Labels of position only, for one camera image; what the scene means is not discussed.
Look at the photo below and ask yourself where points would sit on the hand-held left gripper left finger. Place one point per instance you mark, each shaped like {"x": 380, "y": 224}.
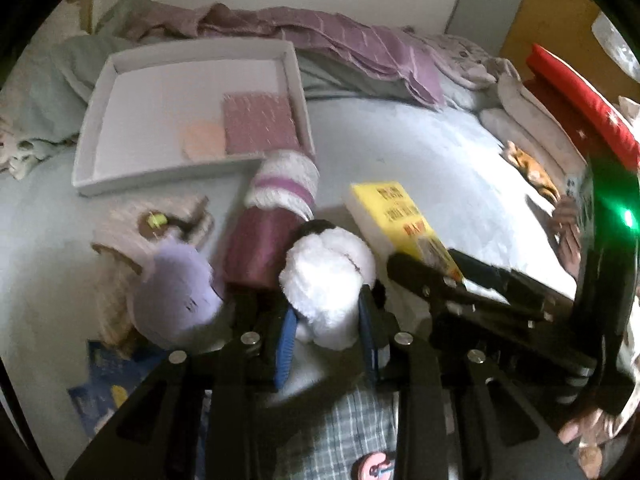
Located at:
{"x": 283, "y": 350}

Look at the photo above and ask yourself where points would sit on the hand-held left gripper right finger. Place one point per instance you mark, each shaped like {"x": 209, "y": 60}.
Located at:
{"x": 367, "y": 340}

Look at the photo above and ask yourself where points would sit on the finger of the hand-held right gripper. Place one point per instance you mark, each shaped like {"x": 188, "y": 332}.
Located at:
{"x": 500, "y": 277}
{"x": 425, "y": 280}

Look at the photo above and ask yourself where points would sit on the yellow book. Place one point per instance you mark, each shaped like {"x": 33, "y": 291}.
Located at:
{"x": 395, "y": 220}

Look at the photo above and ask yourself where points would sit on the white and black plush toy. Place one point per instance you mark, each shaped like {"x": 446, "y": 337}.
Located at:
{"x": 325, "y": 275}

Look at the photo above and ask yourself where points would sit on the plaid fabric pouch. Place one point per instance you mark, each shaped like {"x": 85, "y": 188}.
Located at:
{"x": 340, "y": 425}

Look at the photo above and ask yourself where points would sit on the lilac plush toy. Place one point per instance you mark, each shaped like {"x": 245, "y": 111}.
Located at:
{"x": 175, "y": 290}

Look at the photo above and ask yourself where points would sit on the white cardboard tray box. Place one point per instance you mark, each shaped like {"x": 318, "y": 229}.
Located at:
{"x": 150, "y": 110}

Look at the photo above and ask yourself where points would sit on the person's right hand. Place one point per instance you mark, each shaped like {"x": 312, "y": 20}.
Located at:
{"x": 567, "y": 240}

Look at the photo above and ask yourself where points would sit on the orange toy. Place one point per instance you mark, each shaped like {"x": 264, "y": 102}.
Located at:
{"x": 530, "y": 167}

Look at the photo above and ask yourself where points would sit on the light blue bed sheet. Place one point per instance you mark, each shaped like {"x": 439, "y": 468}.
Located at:
{"x": 425, "y": 135}

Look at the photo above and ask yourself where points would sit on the cream folded cloth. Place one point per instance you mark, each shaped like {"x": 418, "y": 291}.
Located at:
{"x": 520, "y": 115}

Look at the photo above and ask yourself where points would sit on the blue printed packet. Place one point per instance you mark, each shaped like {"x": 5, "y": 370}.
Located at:
{"x": 100, "y": 385}

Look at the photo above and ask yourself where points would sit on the red cushion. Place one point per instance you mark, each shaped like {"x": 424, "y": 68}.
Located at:
{"x": 575, "y": 90}

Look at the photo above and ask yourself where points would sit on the white printed cloth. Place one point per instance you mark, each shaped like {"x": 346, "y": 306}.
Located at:
{"x": 465, "y": 60}

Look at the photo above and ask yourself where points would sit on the purple glitter pad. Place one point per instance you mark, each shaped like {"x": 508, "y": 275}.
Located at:
{"x": 257, "y": 122}

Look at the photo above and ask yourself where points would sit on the clear plastic bag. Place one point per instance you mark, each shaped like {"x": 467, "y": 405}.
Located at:
{"x": 617, "y": 42}

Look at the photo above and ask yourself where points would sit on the purple striped blanket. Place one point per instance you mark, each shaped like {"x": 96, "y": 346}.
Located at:
{"x": 350, "y": 40}

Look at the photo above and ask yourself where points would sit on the wooden cabinet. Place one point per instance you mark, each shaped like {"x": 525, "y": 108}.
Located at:
{"x": 550, "y": 10}

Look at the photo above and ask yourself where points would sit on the floral ruffled cloth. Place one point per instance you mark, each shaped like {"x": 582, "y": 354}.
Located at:
{"x": 20, "y": 150}

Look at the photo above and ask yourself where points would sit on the grey-green blanket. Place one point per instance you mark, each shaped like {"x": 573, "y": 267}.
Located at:
{"x": 65, "y": 75}

